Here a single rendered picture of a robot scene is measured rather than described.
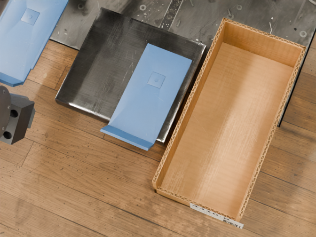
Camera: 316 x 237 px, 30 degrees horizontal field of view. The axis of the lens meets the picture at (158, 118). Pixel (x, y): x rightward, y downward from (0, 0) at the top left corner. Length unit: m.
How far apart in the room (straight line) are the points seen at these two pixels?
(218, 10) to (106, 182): 0.31
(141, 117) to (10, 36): 0.21
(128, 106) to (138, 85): 0.03
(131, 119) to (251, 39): 0.20
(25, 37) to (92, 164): 0.20
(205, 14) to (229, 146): 0.21
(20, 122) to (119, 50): 0.27
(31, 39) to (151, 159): 0.23
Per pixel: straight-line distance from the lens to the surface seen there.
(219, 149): 0.83
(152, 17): 0.91
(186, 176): 0.82
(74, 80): 0.86
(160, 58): 0.85
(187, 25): 0.90
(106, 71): 0.86
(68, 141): 0.85
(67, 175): 0.84
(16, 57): 0.81
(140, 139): 0.81
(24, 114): 0.64
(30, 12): 0.83
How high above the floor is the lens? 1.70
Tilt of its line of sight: 71 degrees down
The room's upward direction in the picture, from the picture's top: 7 degrees counter-clockwise
